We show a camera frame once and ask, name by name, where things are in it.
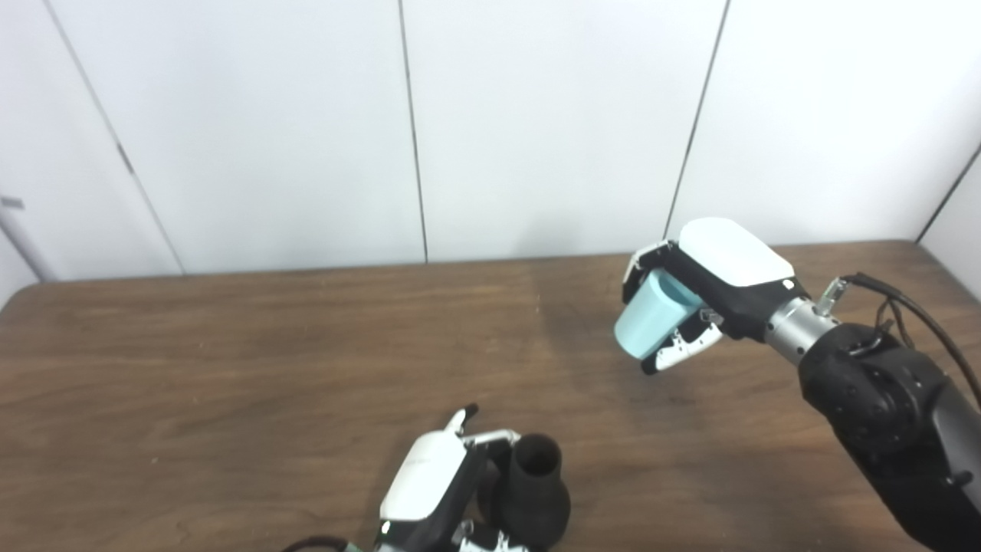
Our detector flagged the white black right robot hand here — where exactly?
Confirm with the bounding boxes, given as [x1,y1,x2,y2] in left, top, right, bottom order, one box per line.
[621,218,812,376]

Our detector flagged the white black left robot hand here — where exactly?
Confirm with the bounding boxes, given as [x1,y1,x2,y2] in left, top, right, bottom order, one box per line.
[374,403,537,552]

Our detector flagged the light blue cup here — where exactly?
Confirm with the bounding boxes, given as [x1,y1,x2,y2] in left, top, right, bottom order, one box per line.
[613,268,706,361]

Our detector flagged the black cup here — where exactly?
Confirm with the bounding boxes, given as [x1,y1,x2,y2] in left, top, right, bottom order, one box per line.
[479,433,572,549]

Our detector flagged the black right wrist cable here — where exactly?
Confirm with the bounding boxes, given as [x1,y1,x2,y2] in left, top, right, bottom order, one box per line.
[816,272,981,407]

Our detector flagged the white corner post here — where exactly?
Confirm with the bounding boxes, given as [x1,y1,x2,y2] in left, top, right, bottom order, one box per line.
[0,207,58,283]

